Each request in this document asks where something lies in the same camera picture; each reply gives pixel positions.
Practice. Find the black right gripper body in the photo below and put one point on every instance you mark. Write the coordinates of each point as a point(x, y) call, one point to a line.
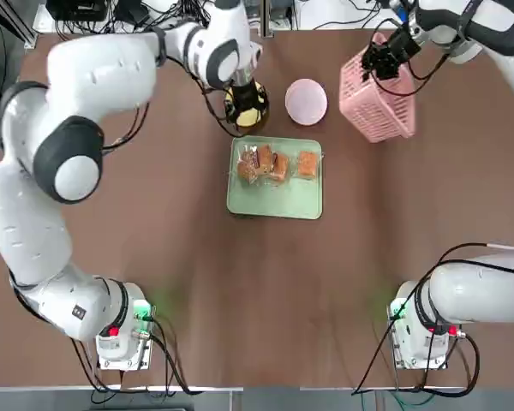
point(400, 45)

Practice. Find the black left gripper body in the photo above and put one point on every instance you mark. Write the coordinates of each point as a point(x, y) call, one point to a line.
point(245, 98)

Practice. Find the small pink slatted basket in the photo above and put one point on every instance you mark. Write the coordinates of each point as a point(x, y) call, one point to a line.
point(381, 115)

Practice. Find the green rectangular tray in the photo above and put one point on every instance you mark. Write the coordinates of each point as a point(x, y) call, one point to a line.
point(274, 201)

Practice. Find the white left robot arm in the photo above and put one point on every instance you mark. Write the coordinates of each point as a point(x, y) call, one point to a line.
point(103, 68)

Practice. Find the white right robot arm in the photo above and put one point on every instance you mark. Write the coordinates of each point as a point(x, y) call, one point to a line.
point(475, 295)

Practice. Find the yellow round plate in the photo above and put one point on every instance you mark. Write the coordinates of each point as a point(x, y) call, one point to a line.
point(248, 122)

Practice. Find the white round plate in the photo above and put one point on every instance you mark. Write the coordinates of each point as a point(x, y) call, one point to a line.
point(306, 103)

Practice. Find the black monitor stand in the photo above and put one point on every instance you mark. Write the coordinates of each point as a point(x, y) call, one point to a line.
point(133, 10)

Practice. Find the black device box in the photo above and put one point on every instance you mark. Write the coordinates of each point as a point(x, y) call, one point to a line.
point(79, 8)

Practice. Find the aluminium frame post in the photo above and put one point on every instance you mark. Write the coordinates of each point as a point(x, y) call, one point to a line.
point(266, 17)

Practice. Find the aluminium frame beam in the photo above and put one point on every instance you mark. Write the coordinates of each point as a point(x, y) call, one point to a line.
point(21, 30)

